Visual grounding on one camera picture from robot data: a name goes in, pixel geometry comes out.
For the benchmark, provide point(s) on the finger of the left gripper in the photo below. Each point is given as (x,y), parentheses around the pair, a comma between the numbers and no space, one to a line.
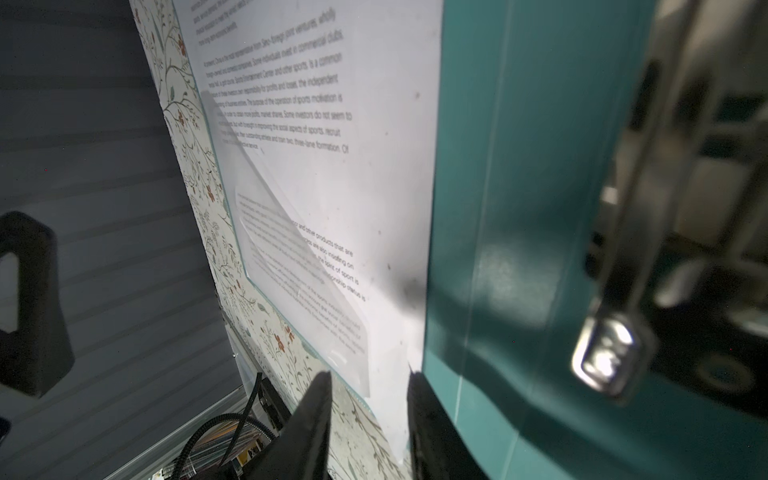
(38,354)

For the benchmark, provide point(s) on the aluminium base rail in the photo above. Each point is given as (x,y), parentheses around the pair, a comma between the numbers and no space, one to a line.
(231,431)

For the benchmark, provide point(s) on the floral table mat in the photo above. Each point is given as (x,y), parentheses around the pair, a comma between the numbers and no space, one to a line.
(358,449)

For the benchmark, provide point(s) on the teal paper folder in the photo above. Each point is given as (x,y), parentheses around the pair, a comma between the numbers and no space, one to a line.
(596,299)

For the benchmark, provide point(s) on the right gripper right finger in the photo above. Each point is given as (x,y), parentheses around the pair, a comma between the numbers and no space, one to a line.
(437,450)

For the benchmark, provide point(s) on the printed paper sheet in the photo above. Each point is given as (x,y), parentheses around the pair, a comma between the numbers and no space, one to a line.
(323,120)

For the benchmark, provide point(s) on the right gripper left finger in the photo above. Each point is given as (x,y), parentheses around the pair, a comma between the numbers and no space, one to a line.
(301,450)

